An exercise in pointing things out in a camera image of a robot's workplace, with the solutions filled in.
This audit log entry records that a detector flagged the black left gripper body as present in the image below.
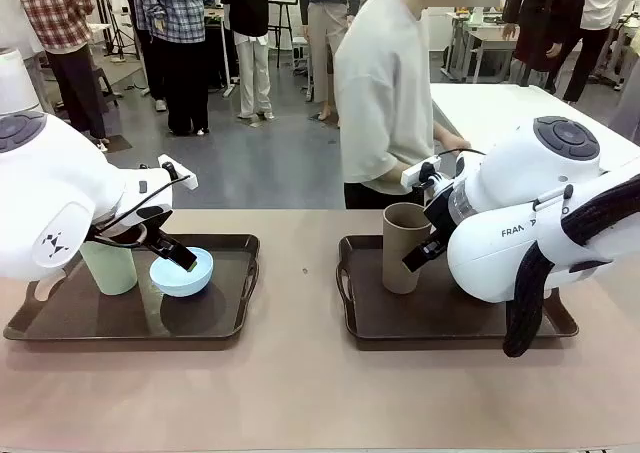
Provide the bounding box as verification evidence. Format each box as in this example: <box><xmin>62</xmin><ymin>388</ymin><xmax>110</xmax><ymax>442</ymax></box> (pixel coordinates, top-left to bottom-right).
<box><xmin>132</xmin><ymin>205</ymin><xmax>175</xmax><ymax>249</ymax></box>

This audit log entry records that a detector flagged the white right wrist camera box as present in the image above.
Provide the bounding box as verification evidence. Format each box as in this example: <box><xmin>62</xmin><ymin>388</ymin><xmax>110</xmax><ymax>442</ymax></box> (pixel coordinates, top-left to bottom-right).
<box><xmin>400</xmin><ymin>155</ymin><xmax>443</xmax><ymax>188</ymax></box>

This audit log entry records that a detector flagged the white cylindrical air purifier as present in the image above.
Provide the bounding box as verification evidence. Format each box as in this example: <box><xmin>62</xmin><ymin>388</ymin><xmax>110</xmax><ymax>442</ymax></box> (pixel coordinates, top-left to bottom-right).
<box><xmin>0</xmin><ymin>47</ymin><xmax>42</xmax><ymax>116</ymax></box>

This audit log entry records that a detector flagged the black easel with whiteboard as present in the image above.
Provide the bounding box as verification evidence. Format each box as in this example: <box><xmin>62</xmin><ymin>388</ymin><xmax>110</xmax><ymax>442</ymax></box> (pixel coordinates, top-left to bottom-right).
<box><xmin>266</xmin><ymin>0</ymin><xmax>302</xmax><ymax>70</ymax></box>

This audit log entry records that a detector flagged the pale green tall cup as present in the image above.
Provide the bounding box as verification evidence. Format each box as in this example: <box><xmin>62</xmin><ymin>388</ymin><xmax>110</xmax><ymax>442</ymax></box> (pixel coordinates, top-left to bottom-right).
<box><xmin>78</xmin><ymin>225</ymin><xmax>139</xmax><ymax>296</ymax></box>

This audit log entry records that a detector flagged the bystander in white shirt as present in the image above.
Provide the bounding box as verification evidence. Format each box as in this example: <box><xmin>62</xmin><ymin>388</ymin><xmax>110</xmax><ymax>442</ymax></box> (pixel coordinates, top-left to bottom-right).
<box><xmin>562</xmin><ymin>0</ymin><xmax>637</xmax><ymax>106</ymax></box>

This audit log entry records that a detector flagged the thin black camera cable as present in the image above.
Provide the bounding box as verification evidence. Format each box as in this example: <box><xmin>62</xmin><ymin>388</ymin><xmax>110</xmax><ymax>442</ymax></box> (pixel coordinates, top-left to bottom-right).
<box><xmin>432</xmin><ymin>146</ymin><xmax>488</xmax><ymax>174</ymax></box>
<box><xmin>87</xmin><ymin>173</ymin><xmax>192</xmax><ymax>247</ymax></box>

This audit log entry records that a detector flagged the thin black left camera cable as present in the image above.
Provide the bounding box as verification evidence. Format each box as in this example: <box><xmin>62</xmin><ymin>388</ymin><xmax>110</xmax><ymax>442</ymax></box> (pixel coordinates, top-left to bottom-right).
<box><xmin>87</xmin><ymin>173</ymin><xmax>192</xmax><ymax>247</ymax></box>

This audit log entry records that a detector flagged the bystander in blue plaid shirt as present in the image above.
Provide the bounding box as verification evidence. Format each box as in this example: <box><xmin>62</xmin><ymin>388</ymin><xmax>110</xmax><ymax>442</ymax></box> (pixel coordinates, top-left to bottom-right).
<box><xmin>131</xmin><ymin>0</ymin><xmax>212</xmax><ymax>137</ymax></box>

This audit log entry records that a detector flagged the black camera tripod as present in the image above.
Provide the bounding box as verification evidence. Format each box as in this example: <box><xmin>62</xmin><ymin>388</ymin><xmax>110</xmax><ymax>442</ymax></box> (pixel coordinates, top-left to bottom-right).
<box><xmin>101</xmin><ymin>0</ymin><xmax>137</xmax><ymax>63</ymax></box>

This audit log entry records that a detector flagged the brown tall cup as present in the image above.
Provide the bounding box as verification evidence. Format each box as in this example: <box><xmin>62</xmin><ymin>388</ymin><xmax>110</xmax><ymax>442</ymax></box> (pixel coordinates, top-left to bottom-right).
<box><xmin>381</xmin><ymin>202</ymin><xmax>434</xmax><ymax>295</ymax></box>

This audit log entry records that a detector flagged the white side table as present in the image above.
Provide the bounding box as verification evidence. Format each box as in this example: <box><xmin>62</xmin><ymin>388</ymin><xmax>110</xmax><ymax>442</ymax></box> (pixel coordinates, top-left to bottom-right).
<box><xmin>429</xmin><ymin>82</ymin><xmax>640</xmax><ymax>149</ymax></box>

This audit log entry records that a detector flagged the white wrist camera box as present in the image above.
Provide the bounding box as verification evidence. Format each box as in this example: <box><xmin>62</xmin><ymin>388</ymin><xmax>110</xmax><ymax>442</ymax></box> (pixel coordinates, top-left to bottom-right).
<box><xmin>157</xmin><ymin>153</ymin><xmax>198</xmax><ymax>192</ymax></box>
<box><xmin>400</xmin><ymin>155</ymin><xmax>443</xmax><ymax>188</ymax></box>

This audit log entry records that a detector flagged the person in cream shirt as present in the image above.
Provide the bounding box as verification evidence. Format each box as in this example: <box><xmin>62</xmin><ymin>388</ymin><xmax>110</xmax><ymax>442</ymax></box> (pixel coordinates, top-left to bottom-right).
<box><xmin>333</xmin><ymin>0</ymin><xmax>437</xmax><ymax>210</ymax></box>

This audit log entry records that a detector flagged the light blue bowl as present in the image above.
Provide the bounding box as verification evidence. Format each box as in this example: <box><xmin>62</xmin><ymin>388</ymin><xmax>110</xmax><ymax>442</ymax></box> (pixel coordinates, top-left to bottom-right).
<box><xmin>149</xmin><ymin>246</ymin><xmax>215</xmax><ymax>299</ymax></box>

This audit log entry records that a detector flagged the person's left forearm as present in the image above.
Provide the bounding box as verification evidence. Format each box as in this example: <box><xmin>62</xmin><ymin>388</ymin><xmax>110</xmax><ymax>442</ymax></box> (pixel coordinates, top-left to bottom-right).
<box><xmin>431</xmin><ymin>121</ymin><xmax>457</xmax><ymax>147</ymax></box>

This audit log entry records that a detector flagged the thin black right camera cable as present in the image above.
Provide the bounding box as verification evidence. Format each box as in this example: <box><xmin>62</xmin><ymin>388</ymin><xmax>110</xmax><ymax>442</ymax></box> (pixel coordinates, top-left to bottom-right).
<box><xmin>432</xmin><ymin>146</ymin><xmax>488</xmax><ymax>174</ymax></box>

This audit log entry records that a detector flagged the bystander in red plaid shirt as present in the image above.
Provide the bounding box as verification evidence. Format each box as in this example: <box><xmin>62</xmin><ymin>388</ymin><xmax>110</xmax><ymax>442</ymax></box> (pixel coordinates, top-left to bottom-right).
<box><xmin>11</xmin><ymin>0</ymin><xmax>110</xmax><ymax>153</ymax></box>

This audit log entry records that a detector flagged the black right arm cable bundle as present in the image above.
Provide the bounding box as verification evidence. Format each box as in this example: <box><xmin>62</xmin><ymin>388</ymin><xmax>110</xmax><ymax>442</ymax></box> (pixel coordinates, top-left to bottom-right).
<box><xmin>502</xmin><ymin>172</ymin><xmax>640</xmax><ymax>358</ymax></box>

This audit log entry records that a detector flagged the bystander in dark red jacket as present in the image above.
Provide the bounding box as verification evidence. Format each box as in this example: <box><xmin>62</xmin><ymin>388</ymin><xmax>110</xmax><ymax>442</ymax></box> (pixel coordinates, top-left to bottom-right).
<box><xmin>501</xmin><ymin>0</ymin><xmax>592</xmax><ymax>90</ymax></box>

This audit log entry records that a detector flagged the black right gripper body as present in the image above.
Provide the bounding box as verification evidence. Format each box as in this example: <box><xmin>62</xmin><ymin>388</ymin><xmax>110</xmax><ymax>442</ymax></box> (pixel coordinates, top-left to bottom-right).
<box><xmin>422</xmin><ymin>185</ymin><xmax>459</xmax><ymax>245</ymax></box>

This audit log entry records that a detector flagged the bystander in beige trousers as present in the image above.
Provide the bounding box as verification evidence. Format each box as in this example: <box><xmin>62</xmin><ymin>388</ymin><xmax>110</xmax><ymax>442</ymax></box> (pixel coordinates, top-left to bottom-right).
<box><xmin>299</xmin><ymin>0</ymin><xmax>365</xmax><ymax>123</ymax></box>

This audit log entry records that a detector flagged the bystander in black jacket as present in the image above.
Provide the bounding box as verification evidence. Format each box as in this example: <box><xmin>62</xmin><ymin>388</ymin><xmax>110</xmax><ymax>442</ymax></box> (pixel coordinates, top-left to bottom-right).
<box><xmin>220</xmin><ymin>0</ymin><xmax>283</xmax><ymax>121</ymax></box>

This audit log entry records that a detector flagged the grey background desk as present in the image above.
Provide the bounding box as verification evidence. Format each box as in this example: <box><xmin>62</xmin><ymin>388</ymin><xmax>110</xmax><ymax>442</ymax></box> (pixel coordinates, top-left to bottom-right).
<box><xmin>443</xmin><ymin>6</ymin><xmax>522</xmax><ymax>83</ymax></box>

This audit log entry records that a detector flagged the dark brown handled tray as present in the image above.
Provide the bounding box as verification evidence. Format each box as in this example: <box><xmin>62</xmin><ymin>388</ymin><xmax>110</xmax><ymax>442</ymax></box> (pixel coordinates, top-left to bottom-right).
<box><xmin>3</xmin><ymin>232</ymin><xmax>262</xmax><ymax>343</ymax></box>
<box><xmin>335</xmin><ymin>232</ymin><xmax>580</xmax><ymax>352</ymax></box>

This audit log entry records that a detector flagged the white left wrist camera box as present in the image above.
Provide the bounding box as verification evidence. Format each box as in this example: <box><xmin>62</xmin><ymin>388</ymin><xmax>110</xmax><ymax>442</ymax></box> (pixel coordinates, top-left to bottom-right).
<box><xmin>157</xmin><ymin>153</ymin><xmax>198</xmax><ymax>192</ymax></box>

